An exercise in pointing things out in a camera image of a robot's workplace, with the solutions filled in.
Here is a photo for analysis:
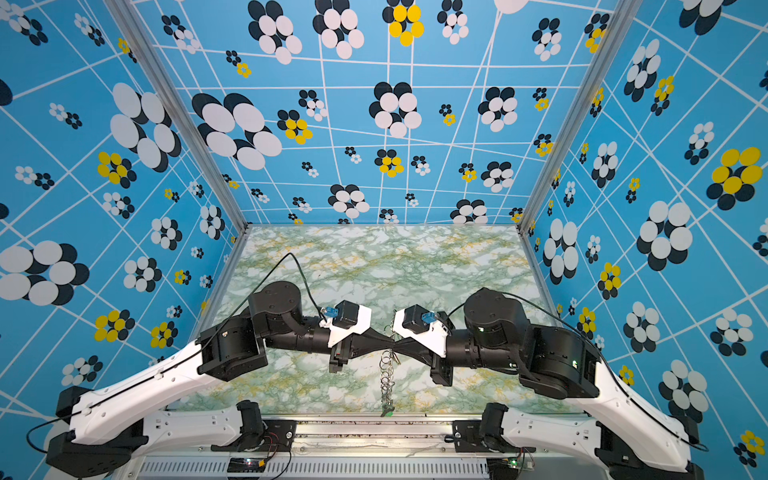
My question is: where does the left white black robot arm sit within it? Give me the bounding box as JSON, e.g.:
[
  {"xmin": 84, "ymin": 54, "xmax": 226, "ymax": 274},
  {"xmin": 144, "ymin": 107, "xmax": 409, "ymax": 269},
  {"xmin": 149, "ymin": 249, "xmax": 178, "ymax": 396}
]
[{"xmin": 45, "ymin": 281, "xmax": 394, "ymax": 478}]

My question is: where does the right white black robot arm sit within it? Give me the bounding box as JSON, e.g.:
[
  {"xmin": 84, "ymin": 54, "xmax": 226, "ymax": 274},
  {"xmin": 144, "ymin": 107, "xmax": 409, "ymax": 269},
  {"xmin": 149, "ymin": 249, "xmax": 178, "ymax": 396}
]
[{"xmin": 393, "ymin": 288, "xmax": 704, "ymax": 479}]

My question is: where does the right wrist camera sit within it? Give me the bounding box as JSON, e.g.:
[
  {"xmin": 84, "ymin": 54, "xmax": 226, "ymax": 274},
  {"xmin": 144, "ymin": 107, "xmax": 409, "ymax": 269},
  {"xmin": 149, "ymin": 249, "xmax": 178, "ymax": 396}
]
[{"xmin": 393, "ymin": 304, "xmax": 455, "ymax": 359}]

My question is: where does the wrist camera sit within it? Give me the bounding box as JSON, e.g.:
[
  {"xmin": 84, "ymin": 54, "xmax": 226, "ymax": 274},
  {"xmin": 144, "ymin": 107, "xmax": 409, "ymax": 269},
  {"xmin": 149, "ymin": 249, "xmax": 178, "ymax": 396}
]
[
  {"xmin": 393, "ymin": 304, "xmax": 455, "ymax": 359},
  {"xmin": 319, "ymin": 300, "xmax": 372, "ymax": 348}
]

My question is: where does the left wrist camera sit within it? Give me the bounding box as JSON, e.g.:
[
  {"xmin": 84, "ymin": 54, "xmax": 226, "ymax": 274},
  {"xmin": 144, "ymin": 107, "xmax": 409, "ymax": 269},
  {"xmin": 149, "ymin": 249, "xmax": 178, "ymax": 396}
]
[{"xmin": 319, "ymin": 300, "xmax": 372, "ymax": 348}]

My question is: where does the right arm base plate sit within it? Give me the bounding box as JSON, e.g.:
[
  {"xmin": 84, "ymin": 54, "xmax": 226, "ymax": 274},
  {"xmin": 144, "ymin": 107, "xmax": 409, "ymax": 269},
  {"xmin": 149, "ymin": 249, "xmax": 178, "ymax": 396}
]
[{"xmin": 451, "ymin": 420, "xmax": 523, "ymax": 455}]

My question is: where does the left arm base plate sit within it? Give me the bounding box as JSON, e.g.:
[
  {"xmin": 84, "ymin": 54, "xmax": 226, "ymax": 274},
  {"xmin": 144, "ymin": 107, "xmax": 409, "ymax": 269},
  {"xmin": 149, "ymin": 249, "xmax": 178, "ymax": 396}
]
[{"xmin": 210, "ymin": 419, "xmax": 298, "ymax": 453}]

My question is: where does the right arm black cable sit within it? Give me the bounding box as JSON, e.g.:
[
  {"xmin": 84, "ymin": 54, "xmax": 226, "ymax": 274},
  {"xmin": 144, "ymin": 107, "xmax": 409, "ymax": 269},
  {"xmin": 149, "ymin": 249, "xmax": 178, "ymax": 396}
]
[{"xmin": 446, "ymin": 290, "xmax": 709, "ymax": 452}]

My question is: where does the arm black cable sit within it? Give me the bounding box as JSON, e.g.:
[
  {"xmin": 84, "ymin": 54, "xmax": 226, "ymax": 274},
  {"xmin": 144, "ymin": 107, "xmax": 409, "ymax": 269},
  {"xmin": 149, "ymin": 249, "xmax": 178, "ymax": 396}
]
[
  {"xmin": 446, "ymin": 290, "xmax": 709, "ymax": 452},
  {"xmin": 25, "ymin": 251, "xmax": 328, "ymax": 454}
]

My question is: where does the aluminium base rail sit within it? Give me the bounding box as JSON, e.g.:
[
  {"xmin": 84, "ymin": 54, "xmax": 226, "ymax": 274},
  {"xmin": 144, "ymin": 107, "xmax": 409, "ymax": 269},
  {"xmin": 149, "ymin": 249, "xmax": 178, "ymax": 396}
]
[{"xmin": 112, "ymin": 415, "xmax": 609, "ymax": 479}]

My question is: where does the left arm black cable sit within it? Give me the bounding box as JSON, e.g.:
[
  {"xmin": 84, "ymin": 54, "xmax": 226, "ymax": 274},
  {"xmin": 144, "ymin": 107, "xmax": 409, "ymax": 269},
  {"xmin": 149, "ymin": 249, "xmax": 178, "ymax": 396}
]
[{"xmin": 25, "ymin": 251, "xmax": 328, "ymax": 454}]

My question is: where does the right aluminium corner post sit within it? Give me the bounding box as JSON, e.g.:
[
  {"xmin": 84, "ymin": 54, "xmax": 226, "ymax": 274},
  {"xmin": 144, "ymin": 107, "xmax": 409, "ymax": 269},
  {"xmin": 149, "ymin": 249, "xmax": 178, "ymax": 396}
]
[{"xmin": 519, "ymin": 0, "xmax": 642, "ymax": 234}]

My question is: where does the aluminium corner post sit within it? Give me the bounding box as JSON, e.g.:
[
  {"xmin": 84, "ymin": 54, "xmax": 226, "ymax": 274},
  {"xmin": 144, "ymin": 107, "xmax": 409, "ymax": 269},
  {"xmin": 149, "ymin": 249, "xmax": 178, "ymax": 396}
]
[
  {"xmin": 519, "ymin": 0, "xmax": 642, "ymax": 234},
  {"xmin": 105, "ymin": 1, "xmax": 248, "ymax": 235}
]

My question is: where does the left aluminium corner post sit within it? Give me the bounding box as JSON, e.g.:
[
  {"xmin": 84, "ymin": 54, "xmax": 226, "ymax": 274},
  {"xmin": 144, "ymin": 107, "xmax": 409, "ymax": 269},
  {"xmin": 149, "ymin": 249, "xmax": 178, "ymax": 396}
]
[{"xmin": 105, "ymin": 1, "xmax": 248, "ymax": 235}]

